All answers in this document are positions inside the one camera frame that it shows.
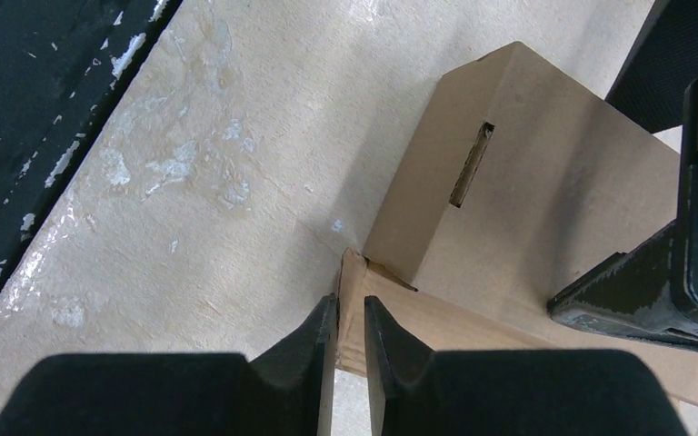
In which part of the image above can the brown cardboard box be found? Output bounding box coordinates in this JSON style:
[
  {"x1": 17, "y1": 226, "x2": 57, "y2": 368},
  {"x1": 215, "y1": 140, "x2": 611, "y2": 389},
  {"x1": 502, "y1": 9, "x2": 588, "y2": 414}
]
[{"x1": 337, "y1": 42, "x2": 698, "y2": 406}]

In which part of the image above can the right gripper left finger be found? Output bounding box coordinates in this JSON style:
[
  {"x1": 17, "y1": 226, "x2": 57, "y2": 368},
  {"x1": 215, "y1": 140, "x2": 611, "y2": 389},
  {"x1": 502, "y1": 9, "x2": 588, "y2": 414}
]
[{"x1": 0, "y1": 295, "x2": 337, "y2": 435}]

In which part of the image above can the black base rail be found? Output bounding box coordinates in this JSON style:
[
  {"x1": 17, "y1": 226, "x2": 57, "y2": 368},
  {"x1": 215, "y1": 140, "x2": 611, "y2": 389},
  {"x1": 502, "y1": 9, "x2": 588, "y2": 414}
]
[{"x1": 0, "y1": 1, "x2": 179, "y2": 292}]

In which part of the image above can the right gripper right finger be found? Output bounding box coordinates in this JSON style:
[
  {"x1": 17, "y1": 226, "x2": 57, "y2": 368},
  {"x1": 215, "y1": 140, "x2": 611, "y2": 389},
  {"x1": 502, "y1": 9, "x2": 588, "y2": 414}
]
[{"x1": 364, "y1": 296, "x2": 685, "y2": 435}]

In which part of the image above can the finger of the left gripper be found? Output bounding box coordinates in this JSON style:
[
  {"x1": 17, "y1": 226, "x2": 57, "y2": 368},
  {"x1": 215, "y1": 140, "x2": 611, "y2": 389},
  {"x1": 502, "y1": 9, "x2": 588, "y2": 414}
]
[
  {"x1": 546, "y1": 223, "x2": 698, "y2": 352},
  {"x1": 605, "y1": 0, "x2": 698, "y2": 134}
]

